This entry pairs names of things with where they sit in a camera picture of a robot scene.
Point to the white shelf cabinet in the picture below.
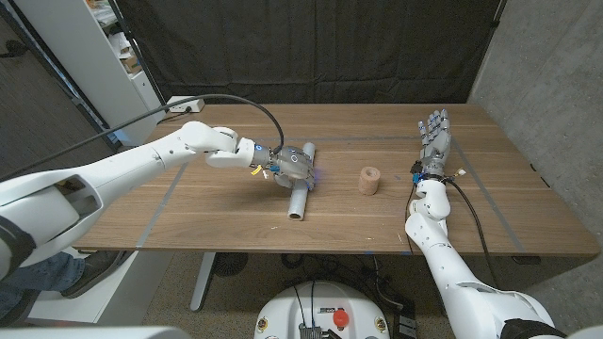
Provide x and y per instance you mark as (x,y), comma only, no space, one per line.
(80,56)

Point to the grey tape strip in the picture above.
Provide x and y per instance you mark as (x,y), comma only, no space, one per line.
(162,205)
(498,212)

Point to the black table control panel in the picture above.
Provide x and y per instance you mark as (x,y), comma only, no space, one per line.
(526,260)

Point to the dark leather shoe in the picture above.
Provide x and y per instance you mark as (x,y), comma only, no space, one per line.
(96,270)

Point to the long black frame rail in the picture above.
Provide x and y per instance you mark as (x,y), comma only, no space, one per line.
(56,66)

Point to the white table leg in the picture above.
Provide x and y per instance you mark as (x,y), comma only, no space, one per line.
(202,282)

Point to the white low platform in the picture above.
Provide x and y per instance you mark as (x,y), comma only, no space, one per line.
(127,292)

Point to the blue jeans leg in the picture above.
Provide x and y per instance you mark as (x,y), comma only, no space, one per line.
(42,278)

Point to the black power strip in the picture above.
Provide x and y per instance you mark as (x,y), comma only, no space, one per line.
(405,325)

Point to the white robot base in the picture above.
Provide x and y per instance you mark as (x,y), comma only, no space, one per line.
(282,315)

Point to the black ribbed round disc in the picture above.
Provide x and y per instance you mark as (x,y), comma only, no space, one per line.
(230,263)

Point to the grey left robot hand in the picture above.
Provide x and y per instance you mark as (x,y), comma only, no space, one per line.
(292,165)

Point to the black backdrop curtain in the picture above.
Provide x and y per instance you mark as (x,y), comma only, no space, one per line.
(330,47)

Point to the black stand pole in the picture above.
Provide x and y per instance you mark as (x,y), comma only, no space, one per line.
(497,14)
(136,52)

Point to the red emergency stop button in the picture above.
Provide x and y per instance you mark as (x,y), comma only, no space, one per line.
(340,318)

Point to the small wooden cylinder block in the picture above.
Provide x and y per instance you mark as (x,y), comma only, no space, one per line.
(369,181)

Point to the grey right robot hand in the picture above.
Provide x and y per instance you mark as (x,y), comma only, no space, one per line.
(435,143)

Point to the white power strip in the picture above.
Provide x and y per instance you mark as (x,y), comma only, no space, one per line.
(186,104)

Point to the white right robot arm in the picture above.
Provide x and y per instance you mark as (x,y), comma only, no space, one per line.
(443,263)

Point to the small cardboard box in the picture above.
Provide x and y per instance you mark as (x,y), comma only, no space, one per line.
(132,63)

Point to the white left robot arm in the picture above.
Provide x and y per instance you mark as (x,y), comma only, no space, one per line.
(141,162)

